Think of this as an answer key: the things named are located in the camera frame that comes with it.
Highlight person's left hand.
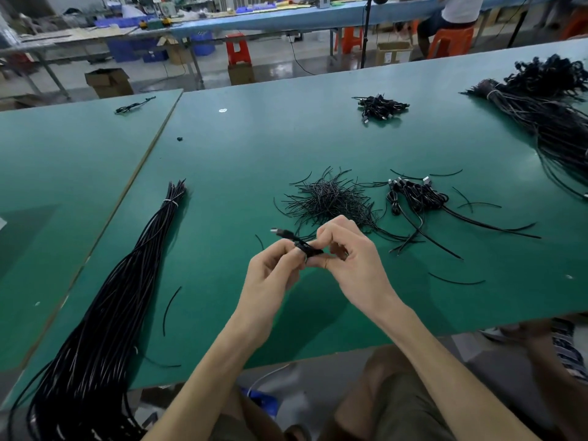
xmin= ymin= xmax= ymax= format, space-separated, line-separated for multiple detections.
xmin=228 ymin=238 xmax=309 ymax=345

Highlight person's right hand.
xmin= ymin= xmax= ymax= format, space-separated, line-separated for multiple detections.
xmin=305 ymin=214 xmax=405 ymax=324

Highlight pile of black wire ties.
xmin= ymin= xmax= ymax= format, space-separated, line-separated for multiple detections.
xmin=274 ymin=167 xmax=410 ymax=249

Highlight small pile of knotted cables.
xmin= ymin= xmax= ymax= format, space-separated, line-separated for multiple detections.
xmin=353 ymin=94 xmax=411 ymax=125

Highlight long black cable bundle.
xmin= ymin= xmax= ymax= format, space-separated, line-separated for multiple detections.
xmin=7 ymin=179 xmax=187 ymax=441

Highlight small cable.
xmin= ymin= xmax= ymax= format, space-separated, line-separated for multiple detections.
xmin=115 ymin=96 xmax=157 ymax=116

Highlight large heap of black cables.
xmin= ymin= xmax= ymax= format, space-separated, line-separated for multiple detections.
xmin=462 ymin=54 xmax=588 ymax=200

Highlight person's right forearm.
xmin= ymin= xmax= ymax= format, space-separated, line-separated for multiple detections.
xmin=377 ymin=300 xmax=541 ymax=441

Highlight person's left forearm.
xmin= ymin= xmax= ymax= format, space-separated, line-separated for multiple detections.
xmin=142 ymin=318 xmax=268 ymax=441

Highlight person's brown shorts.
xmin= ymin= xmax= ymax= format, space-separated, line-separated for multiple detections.
xmin=206 ymin=344 xmax=456 ymax=441

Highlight person's right leg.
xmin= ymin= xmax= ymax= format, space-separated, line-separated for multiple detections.
xmin=514 ymin=317 xmax=588 ymax=441

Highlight blue plastic item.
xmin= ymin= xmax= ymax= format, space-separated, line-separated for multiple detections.
xmin=248 ymin=388 xmax=281 ymax=418

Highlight small cardboard box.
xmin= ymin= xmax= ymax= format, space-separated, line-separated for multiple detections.
xmin=228 ymin=64 xmax=255 ymax=86

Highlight orange plastic stool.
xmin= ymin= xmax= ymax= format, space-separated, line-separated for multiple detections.
xmin=427 ymin=27 xmax=475 ymax=59
xmin=340 ymin=27 xmax=363 ymax=55
xmin=560 ymin=12 xmax=588 ymax=39

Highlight red plastic stool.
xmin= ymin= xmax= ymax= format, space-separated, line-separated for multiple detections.
xmin=226 ymin=36 xmax=252 ymax=68

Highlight black fan on stand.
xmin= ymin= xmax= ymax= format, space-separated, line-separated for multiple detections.
xmin=357 ymin=0 xmax=391 ymax=70

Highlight open cardboard box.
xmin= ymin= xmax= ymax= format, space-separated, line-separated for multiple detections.
xmin=85 ymin=67 xmax=134 ymax=99

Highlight long blue workbench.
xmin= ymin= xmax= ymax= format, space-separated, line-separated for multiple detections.
xmin=133 ymin=0 xmax=588 ymax=35

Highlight black tripod stand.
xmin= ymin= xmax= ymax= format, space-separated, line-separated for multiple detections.
xmin=507 ymin=0 xmax=538 ymax=48

